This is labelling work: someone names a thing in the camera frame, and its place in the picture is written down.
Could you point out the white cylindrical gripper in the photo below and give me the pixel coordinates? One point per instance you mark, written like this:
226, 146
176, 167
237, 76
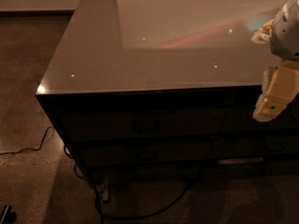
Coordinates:
286, 34

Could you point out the dark cabinet with glossy top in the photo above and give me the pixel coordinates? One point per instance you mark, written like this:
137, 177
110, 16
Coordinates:
142, 55

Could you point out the dark baseboard strip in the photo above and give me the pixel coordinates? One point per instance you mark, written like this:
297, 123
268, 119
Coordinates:
36, 13

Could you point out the black object on floor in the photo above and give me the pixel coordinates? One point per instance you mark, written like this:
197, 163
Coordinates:
6, 216

